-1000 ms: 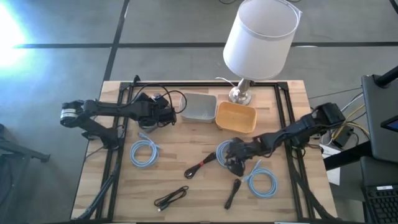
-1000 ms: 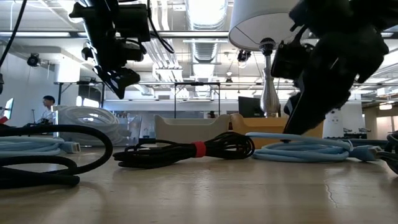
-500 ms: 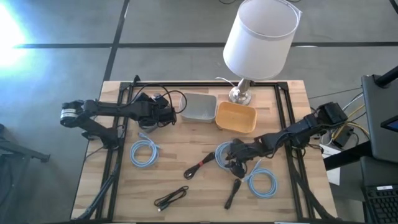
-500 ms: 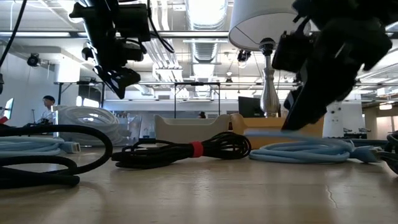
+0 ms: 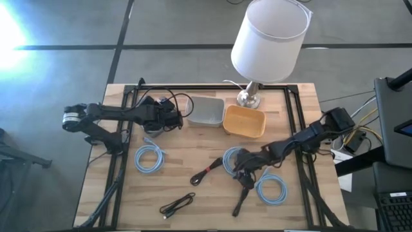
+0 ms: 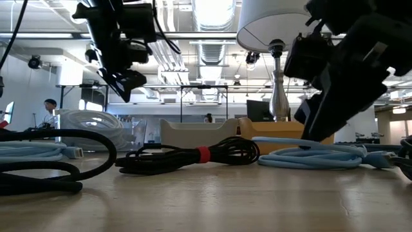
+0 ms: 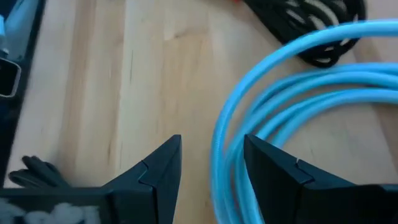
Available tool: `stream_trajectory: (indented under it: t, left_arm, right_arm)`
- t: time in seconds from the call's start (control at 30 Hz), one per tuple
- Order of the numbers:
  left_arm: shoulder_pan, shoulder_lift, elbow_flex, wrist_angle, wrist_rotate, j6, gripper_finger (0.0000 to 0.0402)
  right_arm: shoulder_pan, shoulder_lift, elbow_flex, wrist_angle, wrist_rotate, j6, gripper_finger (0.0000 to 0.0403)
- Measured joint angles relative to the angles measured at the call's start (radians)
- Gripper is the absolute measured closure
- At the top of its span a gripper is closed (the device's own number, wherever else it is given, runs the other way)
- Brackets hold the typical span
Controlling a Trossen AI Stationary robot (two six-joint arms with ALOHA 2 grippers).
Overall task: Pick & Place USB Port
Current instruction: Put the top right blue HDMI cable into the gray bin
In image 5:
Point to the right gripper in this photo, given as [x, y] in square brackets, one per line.
[251, 161]

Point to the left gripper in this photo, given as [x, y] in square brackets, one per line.
[164, 119]

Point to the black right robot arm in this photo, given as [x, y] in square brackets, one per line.
[315, 130]

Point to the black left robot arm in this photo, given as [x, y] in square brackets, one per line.
[112, 112]

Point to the brown translucent bin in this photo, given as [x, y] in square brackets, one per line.
[157, 133]

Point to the white plastic bin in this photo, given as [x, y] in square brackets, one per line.
[206, 111]

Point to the yellow plastic bin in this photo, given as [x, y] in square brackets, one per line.
[244, 121]

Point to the white paper sheet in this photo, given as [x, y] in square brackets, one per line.
[345, 183]
[341, 158]

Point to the black stand base bar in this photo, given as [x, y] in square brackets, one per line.
[357, 162]

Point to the black power box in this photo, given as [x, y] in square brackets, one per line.
[355, 141]

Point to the silver table lamp white shade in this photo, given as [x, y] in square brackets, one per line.
[270, 42]

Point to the black chair base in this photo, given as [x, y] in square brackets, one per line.
[32, 159]

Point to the dark grey stand platform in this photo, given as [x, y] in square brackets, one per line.
[389, 129]

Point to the black keyboard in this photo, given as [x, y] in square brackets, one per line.
[396, 212]

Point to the small tablet screen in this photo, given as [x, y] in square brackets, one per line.
[405, 129]

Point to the black stand pole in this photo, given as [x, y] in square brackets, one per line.
[402, 80]

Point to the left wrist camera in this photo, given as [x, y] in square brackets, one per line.
[164, 102]

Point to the black metal table frame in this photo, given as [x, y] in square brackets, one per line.
[209, 87]

